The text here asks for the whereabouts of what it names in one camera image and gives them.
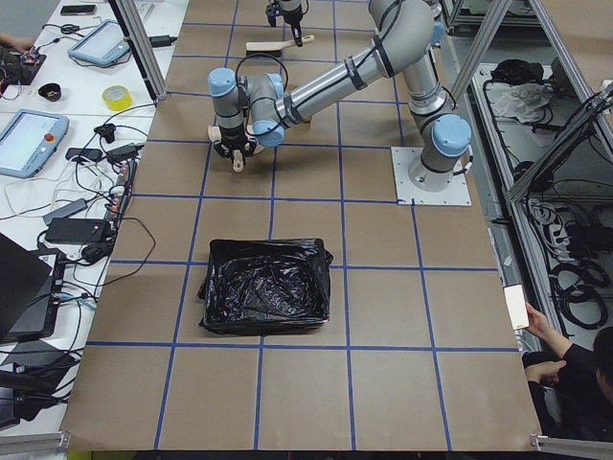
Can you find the white hand brush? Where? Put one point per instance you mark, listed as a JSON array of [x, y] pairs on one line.
[[275, 46]]

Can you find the black small bowl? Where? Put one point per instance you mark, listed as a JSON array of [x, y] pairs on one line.
[[51, 92]]

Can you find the white cloth rag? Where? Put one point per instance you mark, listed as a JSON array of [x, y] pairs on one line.
[[525, 102]]

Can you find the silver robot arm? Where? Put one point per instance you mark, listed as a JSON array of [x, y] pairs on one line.
[[254, 111], [292, 12]]

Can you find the aluminium frame post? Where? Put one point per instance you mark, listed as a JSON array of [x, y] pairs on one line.
[[136, 37]]

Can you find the black power adapter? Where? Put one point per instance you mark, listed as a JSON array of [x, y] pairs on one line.
[[159, 41]]

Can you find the seated person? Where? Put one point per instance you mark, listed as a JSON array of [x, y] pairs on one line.
[[571, 387]]

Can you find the black power brick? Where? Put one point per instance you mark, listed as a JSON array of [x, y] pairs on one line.
[[77, 230]]

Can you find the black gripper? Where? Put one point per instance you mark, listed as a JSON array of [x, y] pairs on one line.
[[292, 14], [231, 139]]

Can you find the yellow tape roll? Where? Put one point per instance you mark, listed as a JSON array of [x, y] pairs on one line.
[[117, 98]]

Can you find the blue teach pendant near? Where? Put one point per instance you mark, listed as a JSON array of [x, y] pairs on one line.
[[28, 141]]

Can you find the black-lined trash bin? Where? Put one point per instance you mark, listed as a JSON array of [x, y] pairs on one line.
[[266, 287]]

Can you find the blue teach pendant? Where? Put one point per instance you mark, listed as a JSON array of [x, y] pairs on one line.
[[102, 47], [28, 141]]

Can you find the beige plastic dustpan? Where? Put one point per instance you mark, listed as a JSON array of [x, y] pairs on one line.
[[238, 160]]

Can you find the blue teach pendant far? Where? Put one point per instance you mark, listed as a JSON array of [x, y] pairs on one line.
[[102, 47]]

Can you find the black laptop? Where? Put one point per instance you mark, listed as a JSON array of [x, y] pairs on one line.
[[30, 284]]

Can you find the white smartphone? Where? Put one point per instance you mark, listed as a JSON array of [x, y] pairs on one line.
[[516, 306]]

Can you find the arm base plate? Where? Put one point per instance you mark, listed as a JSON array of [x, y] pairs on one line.
[[415, 185]]

